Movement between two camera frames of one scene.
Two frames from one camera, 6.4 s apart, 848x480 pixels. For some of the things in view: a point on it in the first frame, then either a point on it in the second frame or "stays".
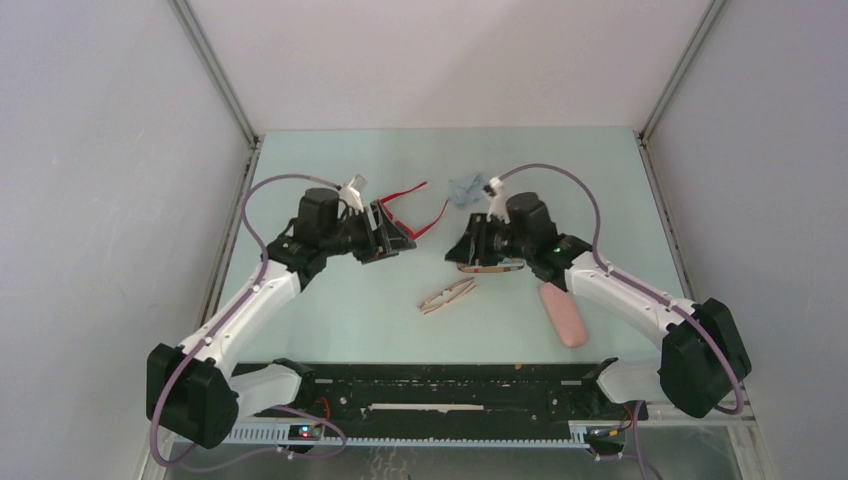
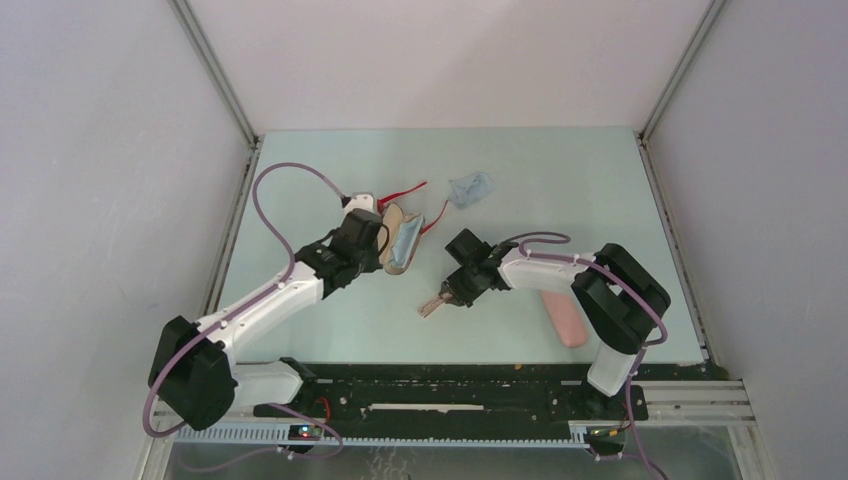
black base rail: (458, 395) stays
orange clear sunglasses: (449, 294) stays
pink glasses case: (565, 315) stays
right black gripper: (473, 248) → (461, 295)
